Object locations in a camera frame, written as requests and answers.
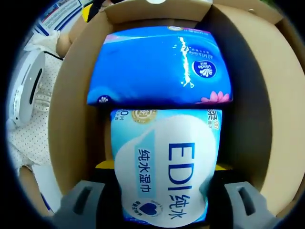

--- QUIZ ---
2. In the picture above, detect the brown cardboard shoe box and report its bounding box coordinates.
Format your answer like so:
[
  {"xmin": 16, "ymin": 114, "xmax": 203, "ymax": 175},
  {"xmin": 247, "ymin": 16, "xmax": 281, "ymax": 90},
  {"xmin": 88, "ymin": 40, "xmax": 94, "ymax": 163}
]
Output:
[{"xmin": 47, "ymin": 0, "xmax": 295, "ymax": 218}]

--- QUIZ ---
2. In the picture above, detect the blue tissue pack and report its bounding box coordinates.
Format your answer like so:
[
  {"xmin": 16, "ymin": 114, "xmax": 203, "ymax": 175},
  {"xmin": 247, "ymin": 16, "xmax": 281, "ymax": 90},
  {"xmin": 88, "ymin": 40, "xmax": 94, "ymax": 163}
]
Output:
[{"xmin": 86, "ymin": 25, "xmax": 234, "ymax": 107}]

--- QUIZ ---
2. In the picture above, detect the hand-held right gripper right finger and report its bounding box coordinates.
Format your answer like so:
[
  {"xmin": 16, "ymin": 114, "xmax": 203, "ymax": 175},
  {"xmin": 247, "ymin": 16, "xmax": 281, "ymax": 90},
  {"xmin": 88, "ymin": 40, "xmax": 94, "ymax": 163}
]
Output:
[{"xmin": 206, "ymin": 163, "xmax": 283, "ymax": 229}]

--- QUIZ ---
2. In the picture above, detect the blue white wall poster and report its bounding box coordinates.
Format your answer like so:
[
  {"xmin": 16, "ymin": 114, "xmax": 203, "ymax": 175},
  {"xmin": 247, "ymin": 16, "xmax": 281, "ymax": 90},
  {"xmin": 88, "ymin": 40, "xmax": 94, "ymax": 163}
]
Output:
[{"xmin": 33, "ymin": 0, "xmax": 84, "ymax": 36}]

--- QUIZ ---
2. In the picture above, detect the person's bare leg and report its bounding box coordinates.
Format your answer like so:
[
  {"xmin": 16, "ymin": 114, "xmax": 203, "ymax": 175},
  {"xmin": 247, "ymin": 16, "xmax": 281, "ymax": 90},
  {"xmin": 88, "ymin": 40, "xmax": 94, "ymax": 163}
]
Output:
[{"xmin": 19, "ymin": 166, "xmax": 48, "ymax": 210}]

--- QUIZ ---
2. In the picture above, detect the person in patterned clothing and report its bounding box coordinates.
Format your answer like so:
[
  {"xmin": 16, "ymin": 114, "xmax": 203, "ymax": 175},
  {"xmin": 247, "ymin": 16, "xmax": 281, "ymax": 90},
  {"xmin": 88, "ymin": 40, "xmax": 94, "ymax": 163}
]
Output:
[{"xmin": 7, "ymin": 31, "xmax": 60, "ymax": 167}]

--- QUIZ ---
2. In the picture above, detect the white light-blue wet wipes pack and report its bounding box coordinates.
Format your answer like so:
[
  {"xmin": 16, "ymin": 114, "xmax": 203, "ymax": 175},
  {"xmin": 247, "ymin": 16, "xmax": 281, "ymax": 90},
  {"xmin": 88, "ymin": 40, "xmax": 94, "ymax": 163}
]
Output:
[{"xmin": 109, "ymin": 108, "xmax": 224, "ymax": 229}]

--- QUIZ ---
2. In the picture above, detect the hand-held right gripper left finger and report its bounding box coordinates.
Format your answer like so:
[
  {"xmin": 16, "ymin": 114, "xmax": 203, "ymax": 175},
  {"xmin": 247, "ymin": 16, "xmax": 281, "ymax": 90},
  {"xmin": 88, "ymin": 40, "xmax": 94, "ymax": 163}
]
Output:
[{"xmin": 53, "ymin": 160, "xmax": 124, "ymax": 229}]

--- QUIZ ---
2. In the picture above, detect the black device cable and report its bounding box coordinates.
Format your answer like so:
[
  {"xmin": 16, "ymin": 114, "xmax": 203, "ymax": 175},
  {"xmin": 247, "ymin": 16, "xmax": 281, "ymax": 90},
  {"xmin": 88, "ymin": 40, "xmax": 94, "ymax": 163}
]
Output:
[{"xmin": 42, "ymin": 50, "xmax": 64, "ymax": 61}]

